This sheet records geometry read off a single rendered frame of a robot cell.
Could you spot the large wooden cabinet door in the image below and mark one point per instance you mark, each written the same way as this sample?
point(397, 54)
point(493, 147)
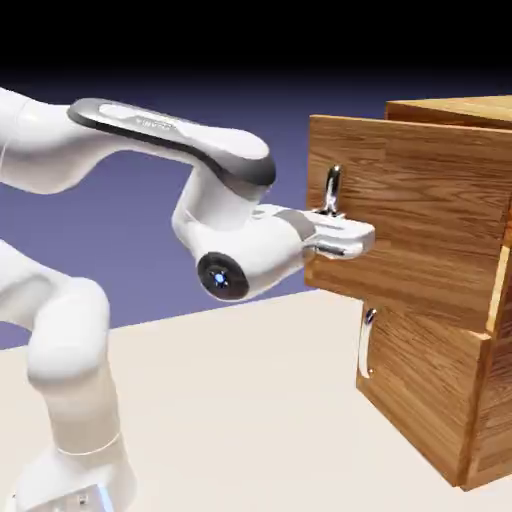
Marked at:
point(424, 192)

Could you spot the small wooden cabinet door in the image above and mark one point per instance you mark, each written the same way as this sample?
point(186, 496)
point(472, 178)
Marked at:
point(424, 384)

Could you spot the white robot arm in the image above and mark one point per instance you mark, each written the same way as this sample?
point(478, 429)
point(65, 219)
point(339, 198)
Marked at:
point(224, 208)

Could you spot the light wood cabinet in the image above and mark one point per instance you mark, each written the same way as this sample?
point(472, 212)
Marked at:
point(496, 360)

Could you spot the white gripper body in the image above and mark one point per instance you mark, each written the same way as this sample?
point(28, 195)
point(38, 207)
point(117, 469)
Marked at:
point(347, 235)

